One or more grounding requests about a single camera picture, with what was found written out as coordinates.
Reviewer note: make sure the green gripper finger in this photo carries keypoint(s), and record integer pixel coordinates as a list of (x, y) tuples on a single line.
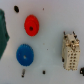
[(4, 37)]

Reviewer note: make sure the blue gear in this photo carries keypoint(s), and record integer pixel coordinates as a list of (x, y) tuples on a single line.
[(25, 55)]

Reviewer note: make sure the red gear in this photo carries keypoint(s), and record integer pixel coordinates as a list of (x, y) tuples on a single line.
[(31, 25)]

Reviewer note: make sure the beige electrical connector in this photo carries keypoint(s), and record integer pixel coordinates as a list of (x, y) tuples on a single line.
[(70, 51)]

